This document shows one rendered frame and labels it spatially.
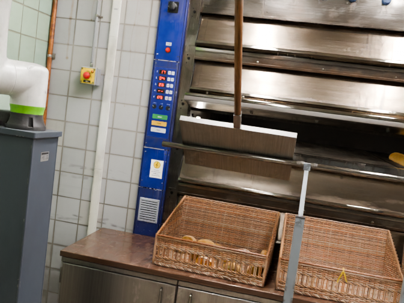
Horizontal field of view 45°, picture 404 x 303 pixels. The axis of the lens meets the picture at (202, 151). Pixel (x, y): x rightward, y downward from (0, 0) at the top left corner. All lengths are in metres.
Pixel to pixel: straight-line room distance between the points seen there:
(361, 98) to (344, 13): 0.46
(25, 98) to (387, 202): 1.88
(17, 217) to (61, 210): 1.21
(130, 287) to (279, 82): 1.34
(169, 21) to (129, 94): 0.48
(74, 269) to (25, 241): 0.64
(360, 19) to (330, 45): 0.20
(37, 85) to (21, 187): 0.38
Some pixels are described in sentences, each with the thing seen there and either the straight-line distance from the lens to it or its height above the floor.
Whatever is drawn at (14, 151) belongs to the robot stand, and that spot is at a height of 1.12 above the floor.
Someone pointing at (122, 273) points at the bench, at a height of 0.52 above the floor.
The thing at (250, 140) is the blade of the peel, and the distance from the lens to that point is 2.29.
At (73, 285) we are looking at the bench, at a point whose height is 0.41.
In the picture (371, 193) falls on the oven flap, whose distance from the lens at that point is 2.77.
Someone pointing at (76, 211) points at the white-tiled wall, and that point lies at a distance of 3.08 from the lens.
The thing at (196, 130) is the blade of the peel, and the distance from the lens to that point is 2.32.
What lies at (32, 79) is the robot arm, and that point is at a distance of 1.90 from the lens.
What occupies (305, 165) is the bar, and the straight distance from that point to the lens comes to 2.33.
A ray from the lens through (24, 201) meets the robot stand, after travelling 1.90.
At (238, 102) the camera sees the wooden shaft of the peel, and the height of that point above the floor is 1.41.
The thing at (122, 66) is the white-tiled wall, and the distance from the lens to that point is 2.92.
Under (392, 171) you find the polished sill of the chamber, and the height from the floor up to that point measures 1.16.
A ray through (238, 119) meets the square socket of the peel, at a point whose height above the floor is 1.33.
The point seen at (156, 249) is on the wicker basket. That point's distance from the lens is 2.43.
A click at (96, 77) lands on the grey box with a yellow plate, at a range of 2.91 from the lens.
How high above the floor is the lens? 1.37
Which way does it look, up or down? 5 degrees down
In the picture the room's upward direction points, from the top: 7 degrees clockwise
